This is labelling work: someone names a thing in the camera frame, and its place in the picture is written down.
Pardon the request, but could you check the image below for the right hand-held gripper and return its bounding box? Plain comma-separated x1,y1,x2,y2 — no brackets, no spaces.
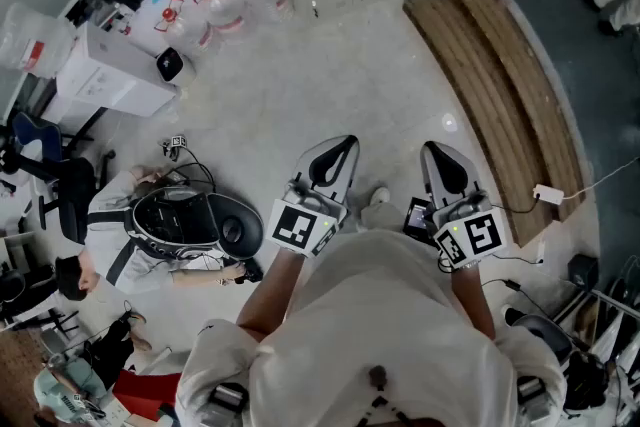
419,140,508,271

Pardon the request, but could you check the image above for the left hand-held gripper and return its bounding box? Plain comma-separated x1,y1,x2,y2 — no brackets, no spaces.
266,134,360,259

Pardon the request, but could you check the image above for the person's right forearm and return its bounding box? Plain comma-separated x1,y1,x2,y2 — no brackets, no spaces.
451,264,497,341

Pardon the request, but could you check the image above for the person's left forearm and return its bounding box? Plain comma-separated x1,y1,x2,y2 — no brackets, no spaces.
235,247,307,344

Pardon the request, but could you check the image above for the small black display screen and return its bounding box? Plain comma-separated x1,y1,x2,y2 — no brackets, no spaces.
402,197,435,246

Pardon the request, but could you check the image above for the person's grey trouser leg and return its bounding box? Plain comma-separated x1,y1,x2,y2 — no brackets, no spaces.
358,202,407,236

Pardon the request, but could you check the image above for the white power adapter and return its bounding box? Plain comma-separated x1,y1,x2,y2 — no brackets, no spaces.
532,183,566,206

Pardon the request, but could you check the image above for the stack of wooden boards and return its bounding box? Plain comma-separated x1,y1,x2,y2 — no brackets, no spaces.
402,0,587,249

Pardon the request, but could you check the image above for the person's white shirt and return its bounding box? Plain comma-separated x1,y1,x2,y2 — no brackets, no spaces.
174,229,569,427

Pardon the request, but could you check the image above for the small black-white tagged device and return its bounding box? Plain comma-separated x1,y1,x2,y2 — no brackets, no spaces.
160,133,190,162

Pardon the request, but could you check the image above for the black backpack rig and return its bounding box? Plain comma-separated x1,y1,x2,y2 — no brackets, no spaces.
127,186,265,262

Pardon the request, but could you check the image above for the black stool seat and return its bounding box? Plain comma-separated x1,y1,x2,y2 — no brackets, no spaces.
504,307,575,369

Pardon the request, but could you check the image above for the white device black screen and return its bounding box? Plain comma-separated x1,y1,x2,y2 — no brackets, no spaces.
155,46,197,89

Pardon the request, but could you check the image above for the white cardboard box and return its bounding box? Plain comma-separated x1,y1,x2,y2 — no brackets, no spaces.
42,22,180,119

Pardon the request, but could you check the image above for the black office chair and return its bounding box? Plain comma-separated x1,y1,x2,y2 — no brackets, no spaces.
37,148,117,245

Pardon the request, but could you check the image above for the red box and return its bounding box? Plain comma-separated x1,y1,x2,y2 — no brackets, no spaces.
112,369,184,416

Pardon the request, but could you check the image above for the blue office chair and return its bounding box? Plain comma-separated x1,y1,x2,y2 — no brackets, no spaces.
0,111,66,189

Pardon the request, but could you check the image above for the large clear water jug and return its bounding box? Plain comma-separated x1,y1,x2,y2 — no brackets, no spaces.
0,2,77,80

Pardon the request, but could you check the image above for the grey backpack shoulder strap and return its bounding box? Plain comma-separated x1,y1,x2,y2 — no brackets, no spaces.
516,374,552,424
206,382,250,427

